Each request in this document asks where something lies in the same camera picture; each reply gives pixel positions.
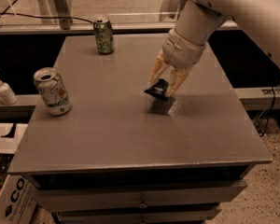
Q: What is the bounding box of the metal window bracket left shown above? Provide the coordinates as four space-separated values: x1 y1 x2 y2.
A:
53 0 72 30

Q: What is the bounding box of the green soda can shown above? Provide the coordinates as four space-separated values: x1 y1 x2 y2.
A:
93 17 114 54

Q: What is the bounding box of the metal window bracket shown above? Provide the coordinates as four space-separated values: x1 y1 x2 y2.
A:
159 0 188 21
53 0 72 30

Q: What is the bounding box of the metal window bracket right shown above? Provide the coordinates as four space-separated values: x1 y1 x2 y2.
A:
159 0 188 21

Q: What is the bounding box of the grey drawer cabinet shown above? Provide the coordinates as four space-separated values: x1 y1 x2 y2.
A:
9 34 271 224

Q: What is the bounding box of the white shelf panel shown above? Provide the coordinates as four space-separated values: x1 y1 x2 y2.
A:
0 123 27 154

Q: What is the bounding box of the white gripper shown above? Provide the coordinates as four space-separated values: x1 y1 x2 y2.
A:
148 29 205 97

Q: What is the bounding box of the black cable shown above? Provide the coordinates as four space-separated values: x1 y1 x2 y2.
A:
0 0 95 25

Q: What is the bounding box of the dark blue rxbar wrapper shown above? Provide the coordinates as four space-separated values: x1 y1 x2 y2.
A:
144 78 169 101

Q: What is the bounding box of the white cardboard box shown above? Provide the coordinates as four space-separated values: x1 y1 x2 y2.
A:
0 175 36 224

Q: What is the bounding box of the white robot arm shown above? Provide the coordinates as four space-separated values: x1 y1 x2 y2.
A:
145 0 280 101

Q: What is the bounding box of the white 7up can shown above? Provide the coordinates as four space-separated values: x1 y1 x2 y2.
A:
34 67 72 116

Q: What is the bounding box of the white pump bottle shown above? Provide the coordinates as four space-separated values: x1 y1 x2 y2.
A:
0 79 18 105

